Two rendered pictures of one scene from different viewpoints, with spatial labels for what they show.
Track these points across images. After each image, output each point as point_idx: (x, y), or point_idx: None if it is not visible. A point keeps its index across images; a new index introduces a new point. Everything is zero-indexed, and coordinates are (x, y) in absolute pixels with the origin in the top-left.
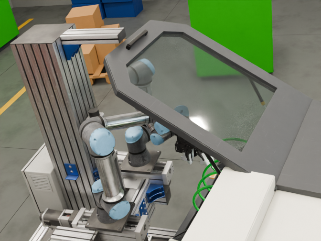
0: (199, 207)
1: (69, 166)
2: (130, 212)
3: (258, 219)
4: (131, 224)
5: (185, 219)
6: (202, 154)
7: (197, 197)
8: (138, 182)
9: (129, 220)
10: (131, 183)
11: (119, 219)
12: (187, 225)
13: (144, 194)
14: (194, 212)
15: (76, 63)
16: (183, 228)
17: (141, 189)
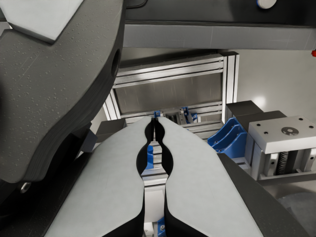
0: (187, 22)
1: None
2: (286, 182)
3: None
4: (286, 159)
5: (247, 44)
6: (46, 21)
7: (149, 44)
8: (145, 194)
9: (275, 168)
10: (150, 203)
11: None
12: (273, 25)
13: (161, 169)
14: (216, 29)
15: None
16: (287, 35)
17: (161, 183)
